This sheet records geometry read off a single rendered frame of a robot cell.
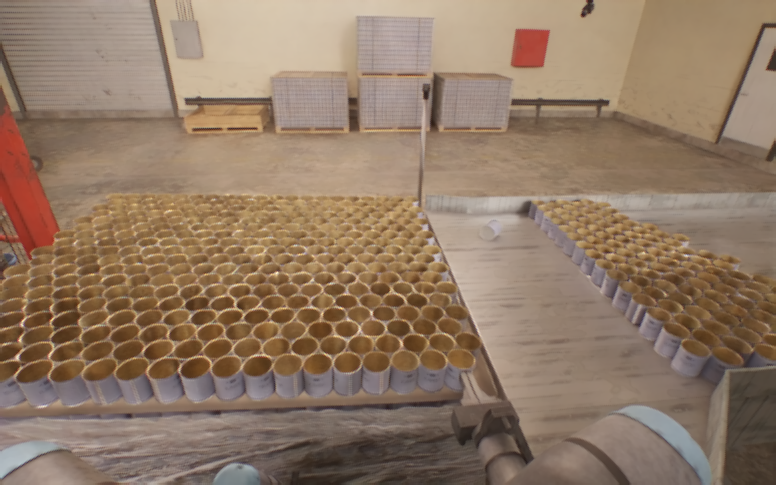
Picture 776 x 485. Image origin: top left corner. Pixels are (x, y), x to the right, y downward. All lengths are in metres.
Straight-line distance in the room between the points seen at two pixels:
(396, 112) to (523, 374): 7.45
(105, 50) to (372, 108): 5.85
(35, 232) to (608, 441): 2.06
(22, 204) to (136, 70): 8.79
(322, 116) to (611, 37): 7.04
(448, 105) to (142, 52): 6.58
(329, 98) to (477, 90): 2.91
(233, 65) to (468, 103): 5.18
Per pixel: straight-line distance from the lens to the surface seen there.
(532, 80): 10.78
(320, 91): 8.15
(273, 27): 9.87
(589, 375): 1.25
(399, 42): 8.17
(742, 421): 1.60
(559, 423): 1.11
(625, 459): 0.55
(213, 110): 9.71
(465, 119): 8.61
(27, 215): 2.12
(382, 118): 8.31
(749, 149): 9.14
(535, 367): 1.21
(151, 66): 10.62
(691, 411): 1.30
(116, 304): 1.35
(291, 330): 1.12
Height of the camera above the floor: 1.89
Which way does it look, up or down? 29 degrees down
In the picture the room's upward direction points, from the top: 1 degrees clockwise
